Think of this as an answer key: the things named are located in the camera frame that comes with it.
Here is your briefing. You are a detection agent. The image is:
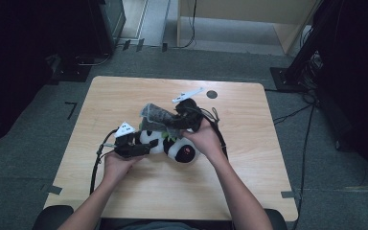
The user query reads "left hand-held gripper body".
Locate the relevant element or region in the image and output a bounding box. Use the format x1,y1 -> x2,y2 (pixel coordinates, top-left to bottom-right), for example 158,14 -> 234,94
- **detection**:
113,121 -> 151,159

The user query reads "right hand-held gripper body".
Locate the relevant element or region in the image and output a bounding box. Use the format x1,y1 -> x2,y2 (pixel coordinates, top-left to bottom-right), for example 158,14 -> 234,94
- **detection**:
172,87 -> 205,132

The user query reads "grey fluffy cloth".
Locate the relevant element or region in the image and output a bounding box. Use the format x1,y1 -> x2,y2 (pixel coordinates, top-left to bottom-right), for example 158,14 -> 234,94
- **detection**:
139,102 -> 186,139

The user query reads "panda plush toy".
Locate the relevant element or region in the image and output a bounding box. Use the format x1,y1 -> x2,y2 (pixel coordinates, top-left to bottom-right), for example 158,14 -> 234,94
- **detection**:
138,128 -> 201,164

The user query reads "person's left hand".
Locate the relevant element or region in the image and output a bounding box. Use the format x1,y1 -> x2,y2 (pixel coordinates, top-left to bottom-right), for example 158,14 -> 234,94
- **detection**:
103,152 -> 144,187

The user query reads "person's right hand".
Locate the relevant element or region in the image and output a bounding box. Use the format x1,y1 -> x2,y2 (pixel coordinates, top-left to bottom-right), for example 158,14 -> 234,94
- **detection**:
181,118 -> 226,161

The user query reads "person's left leg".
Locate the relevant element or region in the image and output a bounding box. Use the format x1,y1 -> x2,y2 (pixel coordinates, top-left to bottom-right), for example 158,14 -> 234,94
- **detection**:
32,204 -> 75,230

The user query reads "light wooden furniture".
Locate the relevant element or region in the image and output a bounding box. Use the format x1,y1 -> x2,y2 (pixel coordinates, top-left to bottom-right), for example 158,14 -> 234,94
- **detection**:
176,0 -> 320,56

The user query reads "dark cabinet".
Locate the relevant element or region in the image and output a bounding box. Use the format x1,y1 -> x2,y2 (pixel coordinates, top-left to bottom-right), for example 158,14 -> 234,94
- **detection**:
87,0 -> 127,57

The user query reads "black metal stand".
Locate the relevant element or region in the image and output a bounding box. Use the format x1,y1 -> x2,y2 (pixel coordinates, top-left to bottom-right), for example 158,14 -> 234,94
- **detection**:
269,0 -> 346,94

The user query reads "left hand-held gripper cable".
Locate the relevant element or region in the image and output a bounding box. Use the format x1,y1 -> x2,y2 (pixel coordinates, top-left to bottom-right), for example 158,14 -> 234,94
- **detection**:
89,128 -> 120,196

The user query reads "hand-held gripper cable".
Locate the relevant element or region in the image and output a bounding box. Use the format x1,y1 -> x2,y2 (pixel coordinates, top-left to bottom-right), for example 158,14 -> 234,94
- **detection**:
89,128 -> 120,196
191,106 -> 230,161

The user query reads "right hand-held gripper cable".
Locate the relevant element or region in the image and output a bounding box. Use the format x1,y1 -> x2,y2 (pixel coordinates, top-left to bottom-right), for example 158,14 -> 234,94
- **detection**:
191,106 -> 230,161

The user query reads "hanging black cable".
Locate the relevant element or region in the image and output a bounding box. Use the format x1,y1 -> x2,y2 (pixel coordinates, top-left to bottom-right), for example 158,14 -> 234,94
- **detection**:
172,0 -> 198,50

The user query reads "black floor base plate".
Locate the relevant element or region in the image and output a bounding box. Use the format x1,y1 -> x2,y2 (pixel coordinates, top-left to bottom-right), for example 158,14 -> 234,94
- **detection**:
48,53 -> 93,84

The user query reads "long black floor cable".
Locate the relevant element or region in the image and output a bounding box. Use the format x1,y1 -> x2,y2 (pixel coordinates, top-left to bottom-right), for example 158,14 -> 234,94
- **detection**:
290,104 -> 316,230

